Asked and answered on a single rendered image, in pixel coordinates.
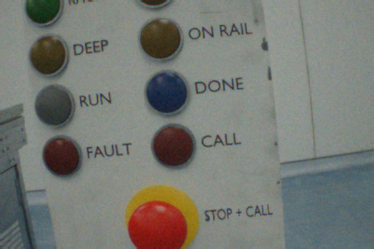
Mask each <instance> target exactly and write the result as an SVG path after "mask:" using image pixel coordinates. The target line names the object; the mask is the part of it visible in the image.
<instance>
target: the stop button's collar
mask: <svg viewBox="0 0 374 249"><path fill-rule="evenodd" d="M147 201H164V202H169V203H170V204H171V205H174V206H175V207H176V208H178V209H179V210H180V212H181V213H182V214H183V215H184V218H185V220H187V226H188V233H187V238H186V240H185V242H184V245H183V246H182V247H181V248H180V249H185V248H186V247H187V246H189V245H190V243H191V242H192V241H193V240H194V238H195V236H196V234H197V231H198V228H199V223H200V218H199V214H198V211H197V208H196V206H195V204H194V202H193V201H192V200H191V199H190V197H189V196H187V194H185V193H184V192H183V191H181V190H179V189H178V188H175V187H173V186H171V185H150V186H148V187H145V188H143V189H142V190H140V191H138V192H137V194H134V196H133V197H132V198H131V200H130V202H129V204H128V205H127V207H126V212H125V216H124V221H125V225H126V228H127V230H128V222H129V218H130V217H131V214H132V213H133V212H134V210H135V209H136V208H138V206H140V205H142V204H144V203H145V202H147ZM250 207H251V208H252V209H253V207H252V206H248V207H247V209H249V208H250ZM247 209H246V214H247V216H249V214H248V213H247ZM256 209H258V211H256ZM256 209H255V214H253V215H252V216H255V215H256V213H260V211H259V207H258V206H257V207H256ZM228 210H230V213H228ZM220 211H223V212H224V213H225V211H224V210H223V209H220V210H218V218H220V216H219V212H220ZM231 213H232V210H231V209H230V208H227V214H228V215H227V220H229V215H230V214H231ZM252 216H249V217H252ZM224 219H225V217H223V218H220V220H224Z"/></svg>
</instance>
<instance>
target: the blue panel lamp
mask: <svg viewBox="0 0 374 249"><path fill-rule="evenodd" d="M146 96H147V99H148V101H149V103H150V104H151V106H153V107H154V109H156V110H158V111H159V112H164V113H170V112H175V111H176V110H178V109H180V108H181V106H183V104H184V102H185V101H186V99H187V87H186V85H185V83H184V80H183V79H181V77H179V76H178V75H177V74H173V73H171V72H163V73H159V74H156V75H155V76H154V77H153V78H152V79H151V80H150V81H149V84H148V86H147V89H146Z"/></svg>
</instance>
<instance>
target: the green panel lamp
mask: <svg viewBox="0 0 374 249"><path fill-rule="evenodd" d="M59 9H60V0H27V1H26V12H27V15H28V16H29V18H31V19H32V21H34V22H35V23H41V24H44V23H48V22H51V21H52V20H53V19H54V18H55V17H56V16H57V15H58V11H59Z"/></svg>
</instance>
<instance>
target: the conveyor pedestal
mask: <svg viewBox="0 0 374 249"><path fill-rule="evenodd" d="M13 153H14V160H15V164H14V165H12V166H10V164H9V161H8V155H5V156H4V157H3V158H1V159H0V249H38V248H37V243H36V240H35V236H34V231H33V223H32V219H31V216H30V212H29V209H28V198H27V195H26V191H25V187H24V180H23V173H22V170H21V162H20V157H19V153H18V150H15V151H14V152H13Z"/></svg>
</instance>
